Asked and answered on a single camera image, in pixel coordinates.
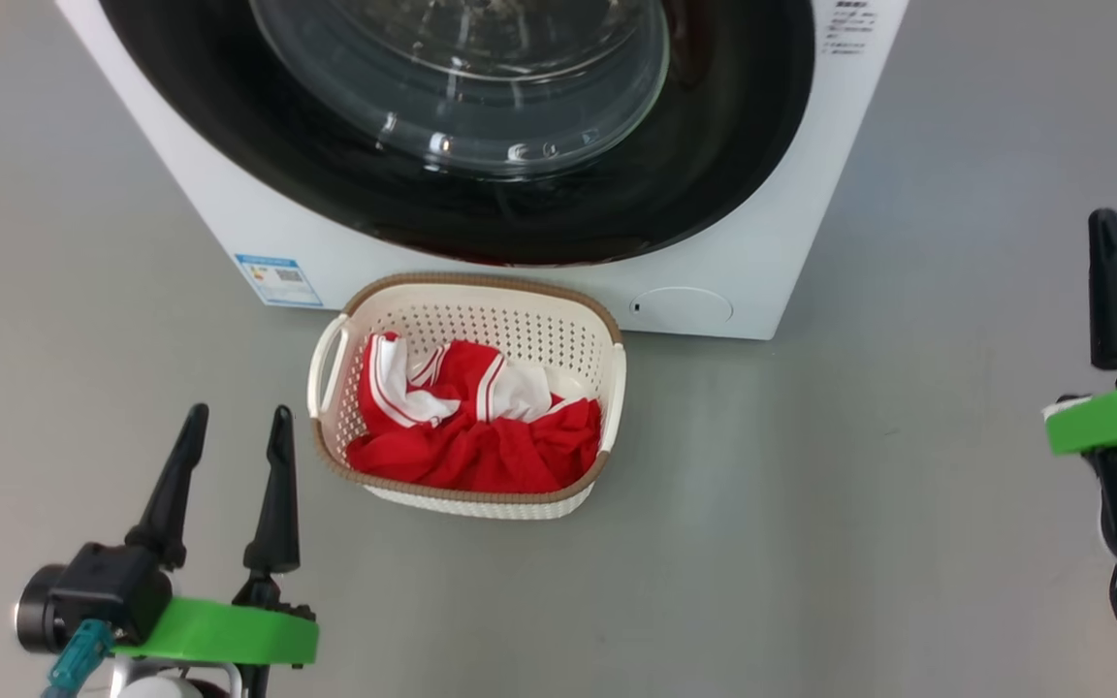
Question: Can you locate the white washing machine body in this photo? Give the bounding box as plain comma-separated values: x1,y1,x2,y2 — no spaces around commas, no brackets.
54,0,910,341

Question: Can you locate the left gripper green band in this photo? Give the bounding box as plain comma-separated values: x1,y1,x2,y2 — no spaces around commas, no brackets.
112,403,320,667

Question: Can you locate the red and white clothing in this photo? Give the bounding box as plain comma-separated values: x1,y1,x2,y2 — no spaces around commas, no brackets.
345,332,604,493

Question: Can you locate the black glass washing machine door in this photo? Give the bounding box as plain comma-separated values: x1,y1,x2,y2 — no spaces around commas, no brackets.
98,0,816,268

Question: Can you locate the blue energy label sticker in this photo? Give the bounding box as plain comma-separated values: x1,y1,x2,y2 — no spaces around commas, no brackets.
234,254,324,308

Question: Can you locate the cream basket with brown rim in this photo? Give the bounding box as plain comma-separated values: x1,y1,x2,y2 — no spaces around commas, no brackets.
306,272,627,521

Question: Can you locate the teal left camera cable plug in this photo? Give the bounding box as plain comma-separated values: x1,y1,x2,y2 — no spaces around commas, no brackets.
43,620,115,698

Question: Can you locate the round white filter cover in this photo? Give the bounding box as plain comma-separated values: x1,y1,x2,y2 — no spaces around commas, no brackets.
628,286,734,331

